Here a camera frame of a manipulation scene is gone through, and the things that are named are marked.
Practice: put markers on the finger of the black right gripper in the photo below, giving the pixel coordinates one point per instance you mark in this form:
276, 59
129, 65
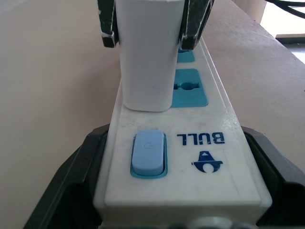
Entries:
107, 21
194, 23

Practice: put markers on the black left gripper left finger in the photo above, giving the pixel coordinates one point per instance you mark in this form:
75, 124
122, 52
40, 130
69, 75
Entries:
69, 181

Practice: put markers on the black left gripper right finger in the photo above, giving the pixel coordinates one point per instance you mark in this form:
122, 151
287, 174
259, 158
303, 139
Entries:
281, 171

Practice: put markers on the white charger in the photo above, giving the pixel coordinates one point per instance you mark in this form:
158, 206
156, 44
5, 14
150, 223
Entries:
147, 59

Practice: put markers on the white power strip blue sockets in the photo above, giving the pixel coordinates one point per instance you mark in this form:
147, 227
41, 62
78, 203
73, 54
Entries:
202, 114

